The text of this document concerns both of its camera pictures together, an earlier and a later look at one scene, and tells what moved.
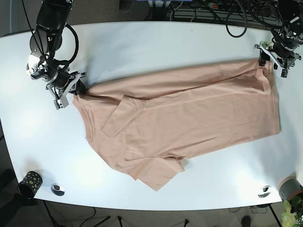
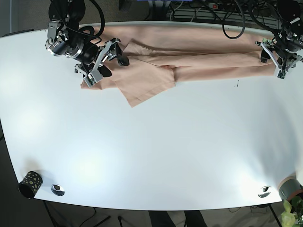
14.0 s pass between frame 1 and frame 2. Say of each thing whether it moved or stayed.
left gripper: moved
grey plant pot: stayed
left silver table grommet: stayed
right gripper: stayed
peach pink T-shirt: moved
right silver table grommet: stayed
